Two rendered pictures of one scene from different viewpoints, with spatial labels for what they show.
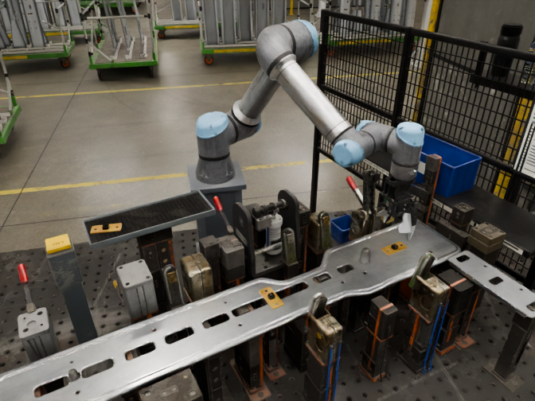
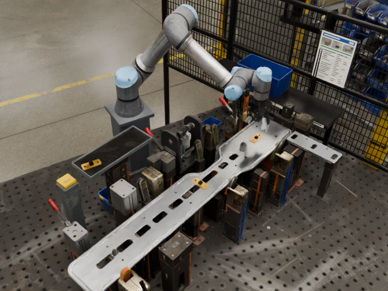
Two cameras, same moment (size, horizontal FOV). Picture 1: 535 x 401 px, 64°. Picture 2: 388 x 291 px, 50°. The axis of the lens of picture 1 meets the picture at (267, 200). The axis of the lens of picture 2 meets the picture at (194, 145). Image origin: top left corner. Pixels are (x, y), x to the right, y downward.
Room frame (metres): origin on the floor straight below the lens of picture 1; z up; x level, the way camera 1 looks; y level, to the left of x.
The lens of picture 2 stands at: (-0.38, 0.52, 2.43)
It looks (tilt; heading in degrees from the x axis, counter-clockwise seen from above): 40 degrees down; 339
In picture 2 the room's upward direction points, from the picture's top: 2 degrees clockwise
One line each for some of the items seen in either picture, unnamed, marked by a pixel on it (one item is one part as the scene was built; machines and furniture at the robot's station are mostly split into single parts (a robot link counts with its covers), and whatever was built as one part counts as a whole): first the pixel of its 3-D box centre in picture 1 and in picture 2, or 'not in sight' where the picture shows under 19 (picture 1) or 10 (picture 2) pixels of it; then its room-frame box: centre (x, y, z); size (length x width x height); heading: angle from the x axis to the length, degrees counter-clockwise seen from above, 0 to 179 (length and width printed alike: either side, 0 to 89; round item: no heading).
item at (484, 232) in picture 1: (474, 272); (298, 141); (1.15, -0.72, 0.88); 0.08 x 0.08 x 0.36; 29
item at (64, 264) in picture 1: (77, 305); (75, 216); (0.96, 0.58, 0.92); 0.08 x 0.08 x 0.44; 29
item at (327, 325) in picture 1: (321, 364); (234, 213); (0.78, -0.15, 0.87); 0.12 x 0.09 x 0.35; 29
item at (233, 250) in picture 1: (232, 289); (166, 183); (1.06, 0.11, 0.89); 0.13 x 0.11 x 0.38; 29
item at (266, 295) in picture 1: (271, 296); (200, 182); (0.91, -0.01, 1.01); 0.08 x 0.04 x 0.01; 30
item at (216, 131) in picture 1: (214, 133); (127, 82); (1.47, 0.19, 1.27); 0.13 x 0.12 x 0.14; 139
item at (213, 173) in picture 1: (214, 162); (128, 101); (1.47, 0.20, 1.15); 0.15 x 0.15 x 0.10
